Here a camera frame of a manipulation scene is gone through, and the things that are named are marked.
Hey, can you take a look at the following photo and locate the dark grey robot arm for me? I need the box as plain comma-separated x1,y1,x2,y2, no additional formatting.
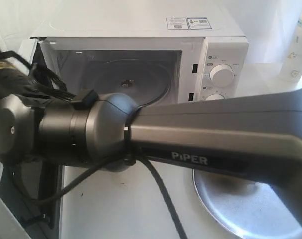
0,61,302,237

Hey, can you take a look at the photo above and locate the glass microwave turntable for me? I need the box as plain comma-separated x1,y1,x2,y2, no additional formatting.
82,59,172,105

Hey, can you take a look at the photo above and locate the white microwave oven body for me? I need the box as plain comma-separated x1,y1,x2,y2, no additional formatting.
31,0,249,102

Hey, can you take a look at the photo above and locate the white upper microwave knob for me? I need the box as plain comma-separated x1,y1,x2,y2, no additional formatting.
210,64,235,87

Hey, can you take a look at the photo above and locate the round metal tray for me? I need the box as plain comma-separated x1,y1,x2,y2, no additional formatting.
192,170,302,239

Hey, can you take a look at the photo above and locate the white patterned bottle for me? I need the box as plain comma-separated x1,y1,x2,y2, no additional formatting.
279,12,302,83

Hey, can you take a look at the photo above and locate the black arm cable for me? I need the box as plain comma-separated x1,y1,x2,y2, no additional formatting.
12,51,189,239

